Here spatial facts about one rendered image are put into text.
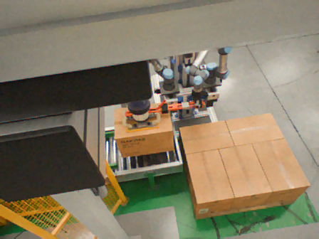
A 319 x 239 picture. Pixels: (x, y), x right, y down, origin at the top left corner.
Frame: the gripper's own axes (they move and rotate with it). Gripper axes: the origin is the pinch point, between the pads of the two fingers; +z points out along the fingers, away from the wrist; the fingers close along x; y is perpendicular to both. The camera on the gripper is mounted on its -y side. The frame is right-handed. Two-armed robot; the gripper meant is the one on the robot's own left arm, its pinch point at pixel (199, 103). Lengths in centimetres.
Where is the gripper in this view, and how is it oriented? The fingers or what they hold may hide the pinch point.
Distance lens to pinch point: 261.3
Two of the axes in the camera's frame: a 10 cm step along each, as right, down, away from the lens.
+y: -9.9, 1.5, 0.0
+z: 0.9, 6.0, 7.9
